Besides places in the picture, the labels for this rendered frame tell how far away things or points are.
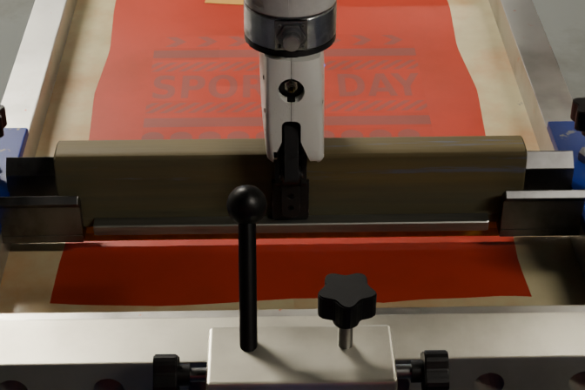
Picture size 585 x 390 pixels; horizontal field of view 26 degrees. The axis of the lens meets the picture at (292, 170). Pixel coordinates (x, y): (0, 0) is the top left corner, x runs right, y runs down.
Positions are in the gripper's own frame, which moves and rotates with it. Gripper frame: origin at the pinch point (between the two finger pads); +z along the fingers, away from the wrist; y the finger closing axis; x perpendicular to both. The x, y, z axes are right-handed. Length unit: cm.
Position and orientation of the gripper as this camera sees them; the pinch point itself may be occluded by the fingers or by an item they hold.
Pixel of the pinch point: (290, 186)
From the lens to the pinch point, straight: 111.8
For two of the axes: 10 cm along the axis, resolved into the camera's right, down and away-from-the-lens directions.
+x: -10.0, 0.1, -0.2
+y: -0.2, -5.5, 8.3
